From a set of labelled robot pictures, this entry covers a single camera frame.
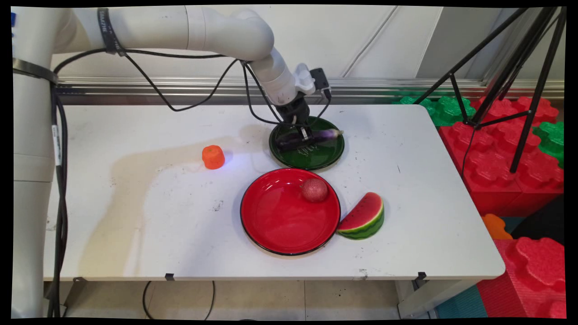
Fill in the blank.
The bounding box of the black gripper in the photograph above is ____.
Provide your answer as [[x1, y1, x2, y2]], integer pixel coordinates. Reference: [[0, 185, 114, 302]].
[[275, 95, 317, 152]]

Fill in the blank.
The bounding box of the purple toy eggplant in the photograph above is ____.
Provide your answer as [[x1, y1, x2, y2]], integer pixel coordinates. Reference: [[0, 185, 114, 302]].
[[275, 128, 344, 150]]

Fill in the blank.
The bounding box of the dark green plate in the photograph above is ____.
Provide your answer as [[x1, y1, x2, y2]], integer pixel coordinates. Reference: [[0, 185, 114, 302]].
[[268, 116, 345, 171]]

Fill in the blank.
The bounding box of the red toy apple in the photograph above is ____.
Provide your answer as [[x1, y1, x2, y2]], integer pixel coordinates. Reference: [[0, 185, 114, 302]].
[[301, 178, 329, 203]]

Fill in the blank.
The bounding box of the red plate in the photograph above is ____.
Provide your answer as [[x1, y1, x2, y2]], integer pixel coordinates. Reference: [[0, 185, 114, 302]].
[[240, 168, 342, 256]]

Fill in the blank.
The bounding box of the orange toy fruit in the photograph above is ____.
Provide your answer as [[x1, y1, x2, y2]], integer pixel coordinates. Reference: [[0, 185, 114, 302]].
[[201, 144, 226, 170]]

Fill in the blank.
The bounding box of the toy watermelon slice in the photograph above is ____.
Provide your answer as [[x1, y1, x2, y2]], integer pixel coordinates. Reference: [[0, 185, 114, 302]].
[[337, 192, 386, 240]]

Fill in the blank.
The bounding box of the green foam block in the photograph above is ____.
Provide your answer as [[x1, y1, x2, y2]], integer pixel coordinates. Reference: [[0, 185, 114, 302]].
[[392, 94, 477, 128], [532, 121, 565, 169]]

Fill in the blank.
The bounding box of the large red foam block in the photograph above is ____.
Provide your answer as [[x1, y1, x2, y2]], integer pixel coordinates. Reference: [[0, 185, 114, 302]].
[[439, 96, 565, 218]]

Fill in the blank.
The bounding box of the white table leg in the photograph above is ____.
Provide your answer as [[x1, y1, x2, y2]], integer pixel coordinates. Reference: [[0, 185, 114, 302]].
[[396, 279, 480, 319]]

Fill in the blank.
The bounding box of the orange foam piece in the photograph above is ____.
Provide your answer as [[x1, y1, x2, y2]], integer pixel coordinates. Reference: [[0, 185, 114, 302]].
[[480, 214, 513, 241]]

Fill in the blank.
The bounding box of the teal floor mat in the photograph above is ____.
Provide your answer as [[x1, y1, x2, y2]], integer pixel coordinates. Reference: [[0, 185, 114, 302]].
[[434, 284, 489, 319]]

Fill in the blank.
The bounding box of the black tripod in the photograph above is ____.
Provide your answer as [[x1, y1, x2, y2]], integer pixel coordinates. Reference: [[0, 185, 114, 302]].
[[413, 6, 568, 174]]

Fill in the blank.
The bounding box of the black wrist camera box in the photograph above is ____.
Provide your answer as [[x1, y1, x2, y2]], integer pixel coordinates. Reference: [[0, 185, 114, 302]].
[[309, 67, 333, 101]]

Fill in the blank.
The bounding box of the aluminium rail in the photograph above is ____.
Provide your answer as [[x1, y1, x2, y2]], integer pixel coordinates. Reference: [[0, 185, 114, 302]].
[[56, 76, 565, 106]]

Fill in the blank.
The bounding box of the white wall cable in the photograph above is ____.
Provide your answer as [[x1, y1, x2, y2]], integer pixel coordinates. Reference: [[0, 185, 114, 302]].
[[340, 5, 401, 79]]

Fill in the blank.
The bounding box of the black tripod cable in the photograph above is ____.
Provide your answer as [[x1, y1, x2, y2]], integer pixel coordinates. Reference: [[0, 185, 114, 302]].
[[460, 126, 479, 181]]

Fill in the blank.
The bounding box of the black velcro strap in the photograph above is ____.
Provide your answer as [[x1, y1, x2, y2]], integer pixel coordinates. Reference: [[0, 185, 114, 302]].
[[97, 7, 127, 57]]

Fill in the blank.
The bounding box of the black floor cable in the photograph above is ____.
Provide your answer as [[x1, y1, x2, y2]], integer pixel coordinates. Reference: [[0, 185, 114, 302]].
[[142, 280, 216, 320]]

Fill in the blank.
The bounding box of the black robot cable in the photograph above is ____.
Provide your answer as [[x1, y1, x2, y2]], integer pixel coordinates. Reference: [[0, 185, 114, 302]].
[[45, 47, 332, 318]]

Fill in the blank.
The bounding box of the grey strap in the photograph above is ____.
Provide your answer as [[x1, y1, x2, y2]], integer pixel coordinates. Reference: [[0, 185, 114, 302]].
[[12, 57, 60, 86]]

